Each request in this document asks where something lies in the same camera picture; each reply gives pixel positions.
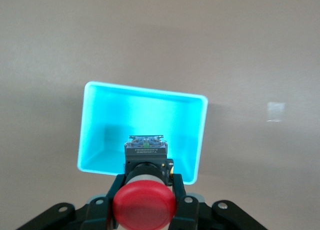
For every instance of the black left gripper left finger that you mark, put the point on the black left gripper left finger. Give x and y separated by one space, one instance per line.
100 212

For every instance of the red mushroom push button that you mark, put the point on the red mushroom push button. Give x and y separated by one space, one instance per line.
143 202

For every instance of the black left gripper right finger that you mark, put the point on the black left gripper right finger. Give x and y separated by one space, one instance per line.
187 215

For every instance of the cyan plastic box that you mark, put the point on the cyan plastic box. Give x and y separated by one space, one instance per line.
150 114

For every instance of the clear tape patch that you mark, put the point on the clear tape patch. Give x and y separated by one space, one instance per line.
276 111

